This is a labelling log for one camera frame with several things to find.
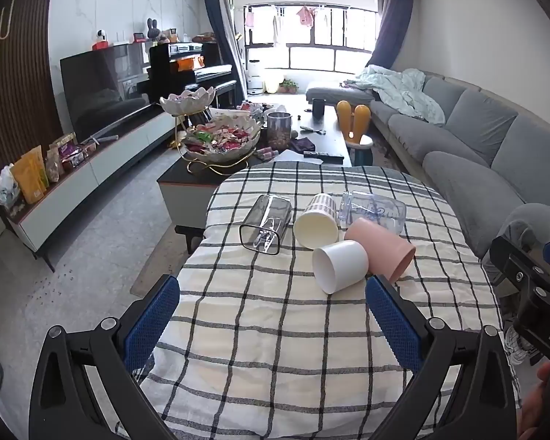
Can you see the white plastic bag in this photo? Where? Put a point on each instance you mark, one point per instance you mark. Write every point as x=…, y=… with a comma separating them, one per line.
x=7, y=188

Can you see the white television cabinet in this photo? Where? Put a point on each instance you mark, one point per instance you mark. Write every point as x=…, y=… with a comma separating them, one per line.
x=101, y=160

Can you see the light green blanket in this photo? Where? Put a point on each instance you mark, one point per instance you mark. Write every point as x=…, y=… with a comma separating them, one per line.
x=408, y=89

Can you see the white floor appliance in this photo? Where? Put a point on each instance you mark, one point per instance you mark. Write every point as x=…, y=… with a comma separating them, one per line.
x=255, y=78

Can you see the black piano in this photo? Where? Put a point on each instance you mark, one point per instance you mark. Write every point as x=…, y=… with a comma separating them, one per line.
x=197, y=78

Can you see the checked tablecloth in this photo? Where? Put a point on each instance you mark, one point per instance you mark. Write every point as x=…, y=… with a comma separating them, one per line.
x=266, y=330

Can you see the pink cup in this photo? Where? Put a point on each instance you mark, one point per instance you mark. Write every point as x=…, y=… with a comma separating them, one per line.
x=389, y=250

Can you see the white cup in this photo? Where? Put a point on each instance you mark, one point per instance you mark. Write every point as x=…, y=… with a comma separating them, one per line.
x=343, y=261

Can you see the person's grey trouser leg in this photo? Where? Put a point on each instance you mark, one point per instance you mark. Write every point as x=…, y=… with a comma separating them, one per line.
x=525, y=224

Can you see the cream striped cup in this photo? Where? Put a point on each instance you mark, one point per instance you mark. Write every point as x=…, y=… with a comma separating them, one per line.
x=315, y=227

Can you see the potted plant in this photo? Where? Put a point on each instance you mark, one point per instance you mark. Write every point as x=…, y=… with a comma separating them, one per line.
x=288, y=86

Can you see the clear blue-print cup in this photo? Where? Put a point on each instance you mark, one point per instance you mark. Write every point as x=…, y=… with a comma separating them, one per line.
x=376, y=213

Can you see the dark coffee table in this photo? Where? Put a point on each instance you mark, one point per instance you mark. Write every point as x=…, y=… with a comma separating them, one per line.
x=188, y=178

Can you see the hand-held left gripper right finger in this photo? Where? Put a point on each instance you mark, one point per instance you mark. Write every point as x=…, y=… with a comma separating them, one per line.
x=394, y=325

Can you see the black remote control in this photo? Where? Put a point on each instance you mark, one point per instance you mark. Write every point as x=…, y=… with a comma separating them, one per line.
x=323, y=155

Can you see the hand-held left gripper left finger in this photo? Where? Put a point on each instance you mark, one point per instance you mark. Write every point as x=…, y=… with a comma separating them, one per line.
x=151, y=321

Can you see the clear canister with nuts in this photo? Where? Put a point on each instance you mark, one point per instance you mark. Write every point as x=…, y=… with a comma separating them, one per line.
x=279, y=133

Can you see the dark purple cloth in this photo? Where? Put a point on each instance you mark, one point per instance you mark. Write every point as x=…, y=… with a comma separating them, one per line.
x=302, y=144

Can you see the red box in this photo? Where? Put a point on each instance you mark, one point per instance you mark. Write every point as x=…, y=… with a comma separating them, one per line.
x=101, y=46

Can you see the white hanging garment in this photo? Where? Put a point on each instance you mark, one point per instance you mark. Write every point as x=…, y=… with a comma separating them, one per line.
x=278, y=30

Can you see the pink hanging garment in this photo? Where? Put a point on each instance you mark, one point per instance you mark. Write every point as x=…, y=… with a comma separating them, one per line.
x=305, y=17
x=249, y=19

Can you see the pile of snack packets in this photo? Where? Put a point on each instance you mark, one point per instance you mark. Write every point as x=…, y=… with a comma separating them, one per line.
x=68, y=153

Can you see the grey clear square cup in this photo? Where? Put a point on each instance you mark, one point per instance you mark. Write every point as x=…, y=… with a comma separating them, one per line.
x=266, y=220

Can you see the yellow bunny-ear chair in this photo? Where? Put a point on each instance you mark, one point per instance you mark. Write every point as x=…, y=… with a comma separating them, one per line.
x=353, y=119

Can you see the dark cup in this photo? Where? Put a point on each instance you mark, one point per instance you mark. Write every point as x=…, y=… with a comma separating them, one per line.
x=318, y=107

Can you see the flat screen television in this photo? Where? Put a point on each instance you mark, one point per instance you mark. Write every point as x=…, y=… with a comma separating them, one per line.
x=101, y=87

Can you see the window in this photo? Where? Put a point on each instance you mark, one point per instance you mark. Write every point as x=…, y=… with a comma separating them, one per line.
x=311, y=55

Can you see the white sneaker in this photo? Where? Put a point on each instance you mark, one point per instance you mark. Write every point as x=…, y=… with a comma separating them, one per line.
x=520, y=346

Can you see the orange snack bag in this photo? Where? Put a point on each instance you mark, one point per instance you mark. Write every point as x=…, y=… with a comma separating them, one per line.
x=30, y=176

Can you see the tiered white snack bowl stand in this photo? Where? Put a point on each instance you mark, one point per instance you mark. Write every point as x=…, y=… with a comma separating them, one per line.
x=222, y=140

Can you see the grey sofa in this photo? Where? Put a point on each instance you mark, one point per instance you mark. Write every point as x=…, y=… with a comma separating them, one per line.
x=467, y=123

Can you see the white paper sheet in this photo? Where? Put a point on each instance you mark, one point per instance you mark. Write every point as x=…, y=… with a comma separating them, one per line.
x=295, y=156

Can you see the grey bunny figurine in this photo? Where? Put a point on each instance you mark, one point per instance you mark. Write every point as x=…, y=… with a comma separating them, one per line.
x=154, y=31

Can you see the round glowing lamp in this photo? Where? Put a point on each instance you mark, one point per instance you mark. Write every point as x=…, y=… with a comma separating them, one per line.
x=272, y=86

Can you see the orange box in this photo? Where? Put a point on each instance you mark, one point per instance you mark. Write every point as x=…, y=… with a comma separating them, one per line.
x=190, y=63

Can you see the white security camera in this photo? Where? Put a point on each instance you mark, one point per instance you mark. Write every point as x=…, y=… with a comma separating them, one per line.
x=103, y=35

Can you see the gold wall hooks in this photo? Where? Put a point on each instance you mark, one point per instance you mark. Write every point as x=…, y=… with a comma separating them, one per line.
x=0, y=32

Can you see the dark blue curtain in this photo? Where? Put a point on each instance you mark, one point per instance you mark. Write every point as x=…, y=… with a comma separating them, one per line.
x=220, y=32
x=392, y=27

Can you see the person's right hand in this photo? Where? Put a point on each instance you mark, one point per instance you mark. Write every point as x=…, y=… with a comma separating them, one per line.
x=529, y=410

